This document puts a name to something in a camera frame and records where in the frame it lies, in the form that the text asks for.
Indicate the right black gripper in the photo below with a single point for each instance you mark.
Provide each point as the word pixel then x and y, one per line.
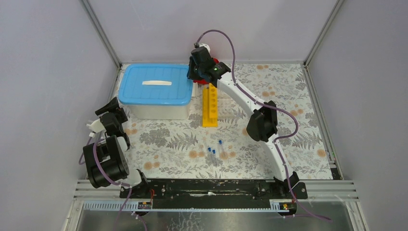
pixel 190 74

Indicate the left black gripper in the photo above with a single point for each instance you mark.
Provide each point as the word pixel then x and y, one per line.
pixel 109 107

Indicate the white plastic storage bin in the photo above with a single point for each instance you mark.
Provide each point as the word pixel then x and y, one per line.
pixel 159 110

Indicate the blue plastic bin lid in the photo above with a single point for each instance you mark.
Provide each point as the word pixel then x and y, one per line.
pixel 154 74

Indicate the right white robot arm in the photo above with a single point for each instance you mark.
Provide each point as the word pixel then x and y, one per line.
pixel 263 119

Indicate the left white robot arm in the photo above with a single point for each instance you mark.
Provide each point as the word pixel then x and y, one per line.
pixel 104 158

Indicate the red cloth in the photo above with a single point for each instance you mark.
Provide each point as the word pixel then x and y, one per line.
pixel 202 81

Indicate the yellow test tube rack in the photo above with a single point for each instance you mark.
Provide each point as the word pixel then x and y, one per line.
pixel 209 107

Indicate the clear plastic tube rack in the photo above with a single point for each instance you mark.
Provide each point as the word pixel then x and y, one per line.
pixel 225 106

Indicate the test tube blue cap right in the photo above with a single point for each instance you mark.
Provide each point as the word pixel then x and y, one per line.
pixel 220 148

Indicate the test tube blue cap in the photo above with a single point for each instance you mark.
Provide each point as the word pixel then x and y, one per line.
pixel 210 156
pixel 214 159
pixel 220 148

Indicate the floral patterned table mat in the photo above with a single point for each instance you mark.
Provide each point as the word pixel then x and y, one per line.
pixel 178 148

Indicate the test tube blue cap left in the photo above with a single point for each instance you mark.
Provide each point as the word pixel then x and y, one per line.
pixel 210 156

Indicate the test tube blue cap middle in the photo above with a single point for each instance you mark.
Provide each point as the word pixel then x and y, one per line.
pixel 214 159

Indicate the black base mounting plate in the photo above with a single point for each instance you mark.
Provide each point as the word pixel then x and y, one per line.
pixel 214 194

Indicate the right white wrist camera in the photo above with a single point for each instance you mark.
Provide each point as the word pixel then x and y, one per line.
pixel 205 46

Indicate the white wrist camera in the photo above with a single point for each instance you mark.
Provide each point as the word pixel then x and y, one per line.
pixel 205 46
pixel 95 127

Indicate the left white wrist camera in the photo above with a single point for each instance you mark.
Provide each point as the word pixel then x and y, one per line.
pixel 95 127

